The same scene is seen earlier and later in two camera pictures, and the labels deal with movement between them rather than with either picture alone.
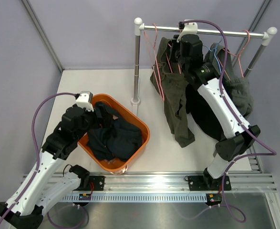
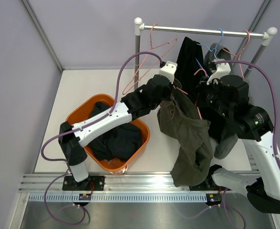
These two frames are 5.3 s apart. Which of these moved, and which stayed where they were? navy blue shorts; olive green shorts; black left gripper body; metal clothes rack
Moved: black left gripper body; olive green shorts
Stayed: navy blue shorts; metal clothes rack
